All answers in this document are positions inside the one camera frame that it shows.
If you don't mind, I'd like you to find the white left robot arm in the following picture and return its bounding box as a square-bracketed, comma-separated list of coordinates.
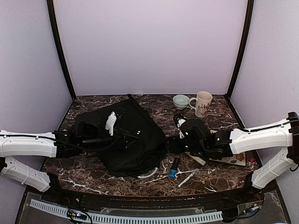
[0, 111, 120, 203]

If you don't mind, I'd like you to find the white pen green tip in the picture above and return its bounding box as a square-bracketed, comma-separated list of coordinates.
[177, 168, 199, 189]

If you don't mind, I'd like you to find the small circuit board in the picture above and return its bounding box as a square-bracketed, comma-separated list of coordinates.
[66, 209, 87, 221]

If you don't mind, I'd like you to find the left black frame post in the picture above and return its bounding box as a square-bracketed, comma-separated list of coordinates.
[46, 0, 77, 101]

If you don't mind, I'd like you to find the right black frame post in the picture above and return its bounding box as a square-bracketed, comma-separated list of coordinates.
[225, 0, 255, 101]

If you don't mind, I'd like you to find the floral square plate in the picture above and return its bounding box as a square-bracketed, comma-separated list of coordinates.
[208, 129, 247, 167]

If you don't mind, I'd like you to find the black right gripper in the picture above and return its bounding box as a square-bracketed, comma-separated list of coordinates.
[164, 134, 207, 157]

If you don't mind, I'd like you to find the white slotted cable duct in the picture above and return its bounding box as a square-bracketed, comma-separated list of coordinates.
[29, 199, 223, 224]

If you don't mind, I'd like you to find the black front rail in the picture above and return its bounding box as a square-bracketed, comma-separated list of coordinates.
[42, 189, 264, 210]

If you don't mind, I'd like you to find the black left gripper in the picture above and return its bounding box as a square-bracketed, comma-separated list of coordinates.
[80, 126, 139, 154]

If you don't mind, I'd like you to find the cream floral mug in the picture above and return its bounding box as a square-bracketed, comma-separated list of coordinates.
[189, 91, 213, 118]

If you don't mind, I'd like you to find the black student bag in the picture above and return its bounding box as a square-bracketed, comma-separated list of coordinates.
[91, 95, 167, 177]

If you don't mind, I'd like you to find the small celadon bowl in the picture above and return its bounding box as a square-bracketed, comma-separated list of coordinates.
[172, 95, 190, 110]

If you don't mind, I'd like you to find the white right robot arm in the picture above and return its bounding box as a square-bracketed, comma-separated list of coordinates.
[168, 112, 299, 203]

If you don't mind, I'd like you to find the yellow highlighter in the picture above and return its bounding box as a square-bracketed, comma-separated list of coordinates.
[185, 152, 206, 166]

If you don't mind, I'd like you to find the black marker blue cap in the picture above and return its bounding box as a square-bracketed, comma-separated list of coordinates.
[169, 157, 180, 178]

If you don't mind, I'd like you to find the black frame post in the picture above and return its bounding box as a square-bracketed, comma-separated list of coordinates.
[225, 0, 255, 101]
[46, 0, 77, 101]

